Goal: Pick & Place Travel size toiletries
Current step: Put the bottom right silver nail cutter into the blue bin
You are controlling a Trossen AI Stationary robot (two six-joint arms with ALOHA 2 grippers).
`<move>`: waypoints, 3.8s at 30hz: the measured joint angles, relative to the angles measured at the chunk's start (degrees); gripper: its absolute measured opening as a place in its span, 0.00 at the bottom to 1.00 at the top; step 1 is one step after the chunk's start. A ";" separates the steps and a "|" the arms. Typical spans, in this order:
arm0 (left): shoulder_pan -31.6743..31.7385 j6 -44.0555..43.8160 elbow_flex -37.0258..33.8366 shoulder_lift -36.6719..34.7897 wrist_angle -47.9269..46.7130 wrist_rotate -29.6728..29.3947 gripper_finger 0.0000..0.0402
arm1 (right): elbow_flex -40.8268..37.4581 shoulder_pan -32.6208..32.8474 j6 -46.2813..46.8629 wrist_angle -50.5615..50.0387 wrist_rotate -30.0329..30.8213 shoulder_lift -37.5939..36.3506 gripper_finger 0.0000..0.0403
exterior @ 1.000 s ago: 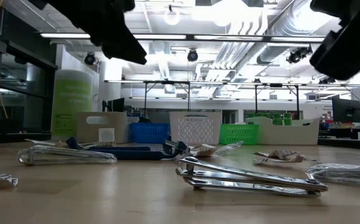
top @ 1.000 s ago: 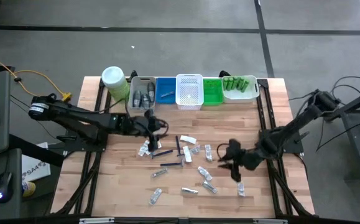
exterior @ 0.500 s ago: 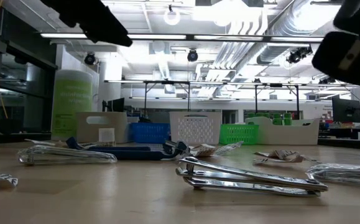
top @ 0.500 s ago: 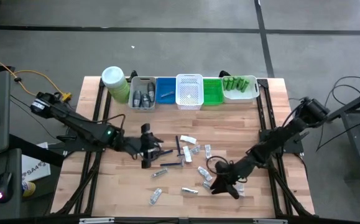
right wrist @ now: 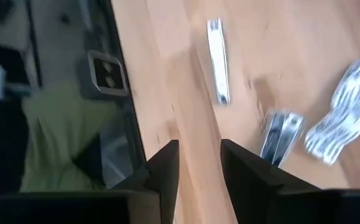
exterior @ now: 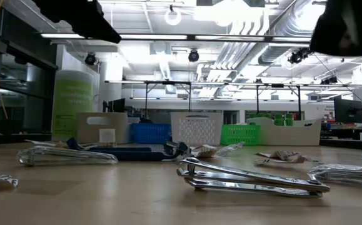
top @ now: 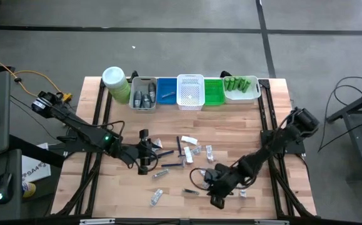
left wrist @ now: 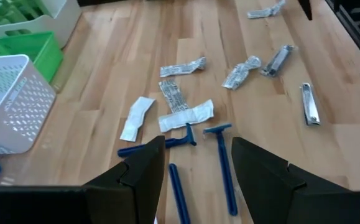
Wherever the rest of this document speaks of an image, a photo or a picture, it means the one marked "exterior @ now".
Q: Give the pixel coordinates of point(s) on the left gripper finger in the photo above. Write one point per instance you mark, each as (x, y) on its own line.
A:
(83, 18)

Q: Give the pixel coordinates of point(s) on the bare metal nail clipper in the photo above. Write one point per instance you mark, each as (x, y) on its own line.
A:
(293, 187)

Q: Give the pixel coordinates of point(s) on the black ceiling spotlight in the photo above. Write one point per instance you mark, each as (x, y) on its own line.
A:
(90, 59)
(194, 56)

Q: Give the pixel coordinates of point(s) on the green disinfecting wipes canister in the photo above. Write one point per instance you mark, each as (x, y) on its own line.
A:
(72, 93)

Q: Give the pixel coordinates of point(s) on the black computer monitor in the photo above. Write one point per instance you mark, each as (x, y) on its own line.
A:
(118, 105)
(349, 111)

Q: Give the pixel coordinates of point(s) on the black overhead light bar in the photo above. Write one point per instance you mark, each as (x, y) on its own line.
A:
(191, 37)

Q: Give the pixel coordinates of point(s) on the blue plastic basket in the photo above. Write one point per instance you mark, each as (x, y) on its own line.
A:
(151, 132)

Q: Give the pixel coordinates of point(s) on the green plastic basket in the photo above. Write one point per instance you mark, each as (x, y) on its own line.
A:
(240, 134)

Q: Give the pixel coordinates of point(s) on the white perforated plastic basket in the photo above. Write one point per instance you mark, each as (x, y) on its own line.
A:
(196, 128)

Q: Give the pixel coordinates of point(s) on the black ceiling camera cluster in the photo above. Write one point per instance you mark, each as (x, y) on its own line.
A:
(296, 57)

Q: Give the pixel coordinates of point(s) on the black background desk frame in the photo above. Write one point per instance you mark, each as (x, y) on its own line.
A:
(257, 100)

